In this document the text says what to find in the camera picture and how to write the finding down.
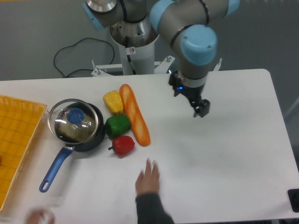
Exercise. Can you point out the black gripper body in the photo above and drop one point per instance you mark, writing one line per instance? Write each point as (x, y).
(192, 88)

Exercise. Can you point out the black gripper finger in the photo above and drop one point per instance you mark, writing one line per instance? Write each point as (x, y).
(176, 82)
(201, 108)

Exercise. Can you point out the glass lid blue knob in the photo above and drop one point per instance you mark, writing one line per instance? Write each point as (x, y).
(71, 103)

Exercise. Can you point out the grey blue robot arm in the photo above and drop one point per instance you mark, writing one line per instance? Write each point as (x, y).
(184, 26)

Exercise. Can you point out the dark sleeved forearm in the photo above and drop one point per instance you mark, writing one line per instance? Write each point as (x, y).
(150, 210)

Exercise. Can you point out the person right hand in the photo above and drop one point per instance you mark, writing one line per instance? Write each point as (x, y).
(148, 180)

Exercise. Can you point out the person left hand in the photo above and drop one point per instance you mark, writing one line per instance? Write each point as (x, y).
(40, 216)

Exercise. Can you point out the orange baguette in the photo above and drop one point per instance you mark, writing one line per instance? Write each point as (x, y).
(132, 111)

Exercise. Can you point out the yellow bell pepper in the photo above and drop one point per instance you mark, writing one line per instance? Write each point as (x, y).
(113, 102)

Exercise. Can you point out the green bell pepper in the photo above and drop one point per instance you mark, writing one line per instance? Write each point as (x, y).
(117, 125)

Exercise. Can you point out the red bell pepper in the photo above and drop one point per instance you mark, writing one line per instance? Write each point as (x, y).
(122, 145)

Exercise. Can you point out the wrapped bread slice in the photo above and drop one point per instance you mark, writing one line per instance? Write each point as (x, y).
(73, 125)

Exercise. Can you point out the black object table corner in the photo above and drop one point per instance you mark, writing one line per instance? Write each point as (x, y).
(294, 199)

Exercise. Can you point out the yellow woven basket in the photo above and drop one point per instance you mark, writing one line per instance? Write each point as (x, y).
(19, 121)

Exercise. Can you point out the white bracket right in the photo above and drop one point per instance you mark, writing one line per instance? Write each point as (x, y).
(218, 65)

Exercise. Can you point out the black pan blue handle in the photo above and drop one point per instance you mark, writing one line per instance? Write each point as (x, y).
(68, 149)

